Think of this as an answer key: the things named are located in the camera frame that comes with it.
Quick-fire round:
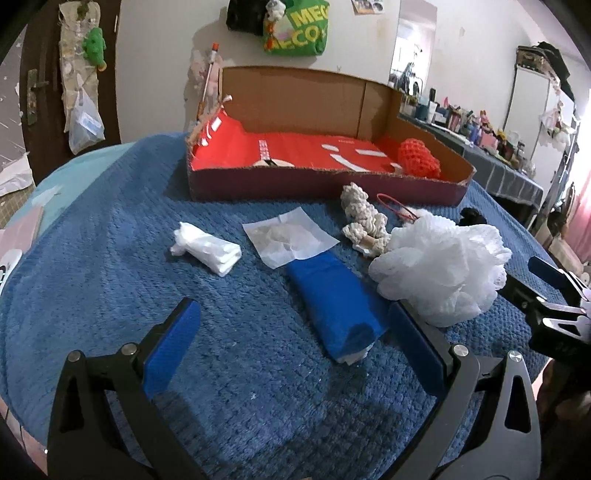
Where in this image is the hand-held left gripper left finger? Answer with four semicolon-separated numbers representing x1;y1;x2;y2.
47;298;204;480

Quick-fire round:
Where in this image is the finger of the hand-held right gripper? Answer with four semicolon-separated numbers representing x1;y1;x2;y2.
527;256;591;301
499;274;589;324

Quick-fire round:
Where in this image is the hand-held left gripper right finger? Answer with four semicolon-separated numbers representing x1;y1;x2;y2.
388;300;542;480

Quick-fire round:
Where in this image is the white mesh bath pouf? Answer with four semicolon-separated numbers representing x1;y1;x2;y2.
368;215;514;328

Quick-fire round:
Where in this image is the white tissue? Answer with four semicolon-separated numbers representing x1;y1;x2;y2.
169;222;243;278

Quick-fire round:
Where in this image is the white gauze packet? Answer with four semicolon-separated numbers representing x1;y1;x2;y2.
242;208;341;269

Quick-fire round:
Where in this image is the cardboard box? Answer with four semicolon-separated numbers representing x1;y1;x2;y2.
186;65;477;207

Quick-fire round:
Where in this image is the pink curtain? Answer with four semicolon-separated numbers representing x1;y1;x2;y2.
570;185;591;259

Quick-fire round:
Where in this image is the blue textured blanket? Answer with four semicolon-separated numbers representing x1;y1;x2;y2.
0;131;561;480

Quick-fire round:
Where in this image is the rolled blue cloth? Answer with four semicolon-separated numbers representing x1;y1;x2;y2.
285;251;391;365

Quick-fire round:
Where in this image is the table with grey cloth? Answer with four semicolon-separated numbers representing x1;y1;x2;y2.
399;113;546;227

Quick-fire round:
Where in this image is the orange mesh sponge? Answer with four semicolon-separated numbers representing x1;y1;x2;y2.
396;137;443;180

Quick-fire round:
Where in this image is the row of toiletry bottles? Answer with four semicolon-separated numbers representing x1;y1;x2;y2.
402;85;539;174

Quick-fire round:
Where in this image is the white wardrobe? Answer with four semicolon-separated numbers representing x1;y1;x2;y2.
505;46;578;153

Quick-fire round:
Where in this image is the teal bed sheet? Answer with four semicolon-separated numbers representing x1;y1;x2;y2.
34;142;136;224

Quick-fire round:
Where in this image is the red paper box liner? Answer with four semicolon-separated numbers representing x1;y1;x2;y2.
191;115;403;174

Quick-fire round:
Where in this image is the white paper sheet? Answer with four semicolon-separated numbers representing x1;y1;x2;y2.
0;154;34;197

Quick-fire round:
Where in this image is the clear plastic bag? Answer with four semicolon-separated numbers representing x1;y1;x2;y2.
68;88;106;155

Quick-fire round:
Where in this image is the pink plush toy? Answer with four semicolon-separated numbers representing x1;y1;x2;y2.
189;48;223;100

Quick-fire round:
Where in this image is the stick with orange tip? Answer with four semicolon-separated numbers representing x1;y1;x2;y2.
198;42;220;116

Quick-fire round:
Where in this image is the beige hanging cloth organizer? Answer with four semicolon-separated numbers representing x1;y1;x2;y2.
58;0;103;134

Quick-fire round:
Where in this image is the green plush toy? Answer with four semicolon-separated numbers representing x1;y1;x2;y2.
82;28;108;71

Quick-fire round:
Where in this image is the dark brown door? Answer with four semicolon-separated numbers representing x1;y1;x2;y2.
21;0;122;155

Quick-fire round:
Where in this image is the green shopping bag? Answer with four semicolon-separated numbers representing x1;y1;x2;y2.
263;0;331;57

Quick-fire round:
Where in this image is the black hanging bag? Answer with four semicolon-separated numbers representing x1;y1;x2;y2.
225;0;269;35

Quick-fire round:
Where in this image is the red hair tie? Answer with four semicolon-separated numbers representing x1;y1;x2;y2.
376;194;419;224

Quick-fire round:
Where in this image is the wall mirror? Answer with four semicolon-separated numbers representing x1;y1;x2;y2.
390;0;438;88

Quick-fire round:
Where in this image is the metal door handle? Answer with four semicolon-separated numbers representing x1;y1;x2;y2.
25;69;49;125

